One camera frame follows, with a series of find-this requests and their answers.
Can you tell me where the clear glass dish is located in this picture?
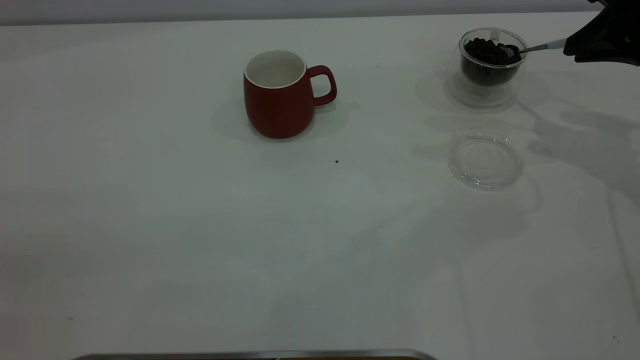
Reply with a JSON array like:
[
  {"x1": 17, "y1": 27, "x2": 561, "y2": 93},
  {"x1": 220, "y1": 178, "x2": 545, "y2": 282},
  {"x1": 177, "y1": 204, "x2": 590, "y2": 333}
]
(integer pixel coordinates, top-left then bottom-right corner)
[{"x1": 447, "y1": 131, "x2": 524, "y2": 191}]

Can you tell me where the metal spoon pale blue handle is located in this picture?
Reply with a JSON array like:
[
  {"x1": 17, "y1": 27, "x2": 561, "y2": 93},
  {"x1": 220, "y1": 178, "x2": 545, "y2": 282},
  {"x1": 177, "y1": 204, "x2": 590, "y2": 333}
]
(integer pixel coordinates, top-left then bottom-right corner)
[{"x1": 501, "y1": 38, "x2": 568, "y2": 57}]

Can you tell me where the red ceramic mug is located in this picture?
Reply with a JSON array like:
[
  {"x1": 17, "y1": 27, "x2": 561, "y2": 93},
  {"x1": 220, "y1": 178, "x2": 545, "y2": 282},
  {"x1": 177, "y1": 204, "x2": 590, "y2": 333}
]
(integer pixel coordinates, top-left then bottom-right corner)
[{"x1": 243, "y1": 49, "x2": 338, "y2": 140}]

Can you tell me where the clear double-wall glass cup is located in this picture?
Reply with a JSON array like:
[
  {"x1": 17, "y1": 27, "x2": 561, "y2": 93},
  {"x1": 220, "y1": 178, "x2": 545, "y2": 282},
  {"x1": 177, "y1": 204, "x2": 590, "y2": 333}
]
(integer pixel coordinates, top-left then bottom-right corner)
[{"x1": 446, "y1": 27, "x2": 529, "y2": 108}]

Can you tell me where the coffee beans pile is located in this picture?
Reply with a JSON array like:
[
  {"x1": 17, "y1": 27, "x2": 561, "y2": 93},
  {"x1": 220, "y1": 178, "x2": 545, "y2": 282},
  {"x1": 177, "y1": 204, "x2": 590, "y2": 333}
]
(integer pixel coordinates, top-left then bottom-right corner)
[{"x1": 461, "y1": 37, "x2": 522, "y2": 87}]

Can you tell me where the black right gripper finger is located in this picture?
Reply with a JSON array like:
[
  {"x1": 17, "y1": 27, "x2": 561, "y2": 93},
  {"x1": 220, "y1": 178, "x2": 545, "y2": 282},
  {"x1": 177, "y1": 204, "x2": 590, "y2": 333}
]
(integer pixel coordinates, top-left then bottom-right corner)
[
  {"x1": 563, "y1": 0, "x2": 640, "y2": 56},
  {"x1": 575, "y1": 54, "x2": 640, "y2": 66}
]

